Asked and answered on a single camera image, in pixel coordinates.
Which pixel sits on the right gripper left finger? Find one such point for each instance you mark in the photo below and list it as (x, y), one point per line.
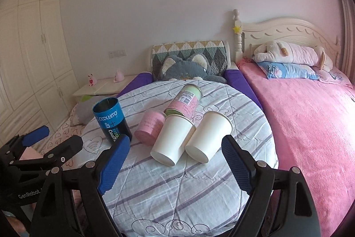
(92, 181)

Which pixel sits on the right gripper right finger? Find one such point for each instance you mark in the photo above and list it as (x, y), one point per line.
(295, 213)

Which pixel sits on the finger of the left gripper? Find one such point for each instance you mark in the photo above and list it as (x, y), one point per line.
(35, 136)
(62, 152)

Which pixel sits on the blue black metal cup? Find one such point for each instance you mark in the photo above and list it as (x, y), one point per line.
(111, 119)

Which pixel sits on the small pink cup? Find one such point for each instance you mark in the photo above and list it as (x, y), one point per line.
(150, 126)

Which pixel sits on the white paper cup left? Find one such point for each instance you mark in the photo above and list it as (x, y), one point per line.
(172, 139)

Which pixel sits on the white paper cup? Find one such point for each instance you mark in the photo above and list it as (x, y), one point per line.
(207, 138)
(172, 139)

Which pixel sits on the white paper cup right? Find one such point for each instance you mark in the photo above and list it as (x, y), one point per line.
(207, 138)

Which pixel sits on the heart pattern bed sheet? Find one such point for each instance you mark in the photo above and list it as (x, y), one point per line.
(65, 131)

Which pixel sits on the cream white wardrobe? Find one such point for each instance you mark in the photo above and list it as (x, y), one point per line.
(37, 79)

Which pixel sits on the grey flower pillow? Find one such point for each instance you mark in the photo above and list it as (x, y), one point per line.
(82, 113)

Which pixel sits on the pink rabbit figurine heart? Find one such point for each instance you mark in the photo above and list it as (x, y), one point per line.
(92, 80)

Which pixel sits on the white bedside table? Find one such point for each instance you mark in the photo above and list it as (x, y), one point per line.
(104, 87)

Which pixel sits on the pink fluffy blanket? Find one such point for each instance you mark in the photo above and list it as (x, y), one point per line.
(313, 127)

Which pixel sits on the pink rabbit figurine plain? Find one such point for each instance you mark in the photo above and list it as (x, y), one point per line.
(119, 76)

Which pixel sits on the pink green cylindrical can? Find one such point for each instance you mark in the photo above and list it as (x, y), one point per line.
(186, 101)

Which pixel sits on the blue cartoon pillow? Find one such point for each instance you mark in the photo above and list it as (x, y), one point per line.
(287, 70)

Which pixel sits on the purple bolster pillow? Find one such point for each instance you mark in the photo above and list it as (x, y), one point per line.
(233, 77)

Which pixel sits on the grey bear plush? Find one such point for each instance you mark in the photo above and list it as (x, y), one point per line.
(196, 67)

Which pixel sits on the white pink plush toy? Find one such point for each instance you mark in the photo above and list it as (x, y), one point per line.
(284, 52)

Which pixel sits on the cream wooden bed headboard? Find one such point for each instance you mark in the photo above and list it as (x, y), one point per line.
(288, 29)

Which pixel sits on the yellow star sticker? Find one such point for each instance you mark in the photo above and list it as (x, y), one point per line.
(238, 29)

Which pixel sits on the pink curtain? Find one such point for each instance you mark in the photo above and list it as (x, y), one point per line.
(347, 58)

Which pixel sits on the white wall socket panel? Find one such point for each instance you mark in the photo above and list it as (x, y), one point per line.
(117, 53)

